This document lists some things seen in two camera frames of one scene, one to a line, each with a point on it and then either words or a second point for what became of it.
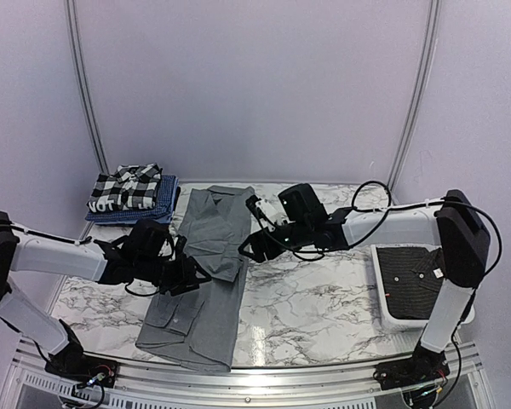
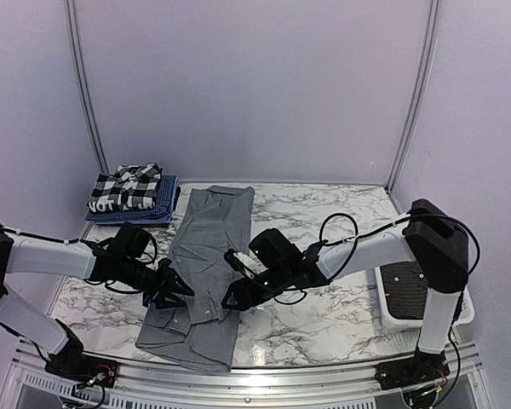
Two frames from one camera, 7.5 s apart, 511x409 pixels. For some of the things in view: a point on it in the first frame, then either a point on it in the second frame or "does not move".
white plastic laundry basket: (398, 322) does not move
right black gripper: (258, 239) → (244, 296)
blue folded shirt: (163, 211) does not move
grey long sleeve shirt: (201, 326) does not move
